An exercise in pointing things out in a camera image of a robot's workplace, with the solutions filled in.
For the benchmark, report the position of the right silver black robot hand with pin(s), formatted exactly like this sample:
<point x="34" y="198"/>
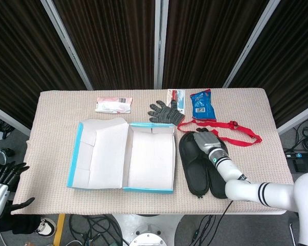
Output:
<point x="208" y="141"/>

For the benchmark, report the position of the black rubber slipper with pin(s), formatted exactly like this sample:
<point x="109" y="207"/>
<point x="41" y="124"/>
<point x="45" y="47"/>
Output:
<point x="195" y="174"/>
<point x="215" y="184"/>

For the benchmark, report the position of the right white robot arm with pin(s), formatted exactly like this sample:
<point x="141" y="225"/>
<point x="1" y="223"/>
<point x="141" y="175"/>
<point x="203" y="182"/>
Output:
<point x="246" y="189"/>

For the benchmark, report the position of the light blue shoe box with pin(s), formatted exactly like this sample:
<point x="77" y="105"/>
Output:
<point x="149" y="159"/>

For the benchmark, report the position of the beige cloth-covered table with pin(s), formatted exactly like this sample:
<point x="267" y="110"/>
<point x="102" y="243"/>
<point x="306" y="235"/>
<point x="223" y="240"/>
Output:
<point x="54" y="128"/>

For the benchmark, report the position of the blue snack packet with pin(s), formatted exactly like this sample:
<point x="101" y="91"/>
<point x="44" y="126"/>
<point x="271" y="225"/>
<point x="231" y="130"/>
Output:
<point x="202" y="107"/>

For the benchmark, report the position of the black trouser leg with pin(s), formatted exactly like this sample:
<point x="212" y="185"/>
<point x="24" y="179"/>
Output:
<point x="18" y="225"/>

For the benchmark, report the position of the grey knitted work glove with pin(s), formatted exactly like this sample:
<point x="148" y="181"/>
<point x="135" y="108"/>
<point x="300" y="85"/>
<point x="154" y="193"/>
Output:
<point x="169" y="115"/>

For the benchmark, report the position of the white red printed card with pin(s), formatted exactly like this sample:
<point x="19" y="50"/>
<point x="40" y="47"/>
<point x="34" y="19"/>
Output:
<point x="180" y="98"/>

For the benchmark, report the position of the white black sneaker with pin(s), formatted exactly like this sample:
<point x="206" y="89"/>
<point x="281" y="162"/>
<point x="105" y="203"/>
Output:
<point x="47" y="226"/>

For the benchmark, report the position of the yellow floor tape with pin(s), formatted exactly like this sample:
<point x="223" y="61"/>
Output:
<point x="59" y="230"/>

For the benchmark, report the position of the pink white plastic packet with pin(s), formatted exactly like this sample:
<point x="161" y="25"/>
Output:
<point x="113" y="105"/>

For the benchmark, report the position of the white metal partition post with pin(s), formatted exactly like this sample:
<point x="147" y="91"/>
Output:
<point x="251" y="43"/>
<point x="10" y="119"/>
<point x="297" y="118"/>
<point x="66" y="43"/>
<point x="161" y="43"/>

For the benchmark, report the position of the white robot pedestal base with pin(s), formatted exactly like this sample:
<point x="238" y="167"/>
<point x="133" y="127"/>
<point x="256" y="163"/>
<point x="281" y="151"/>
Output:
<point x="149" y="230"/>

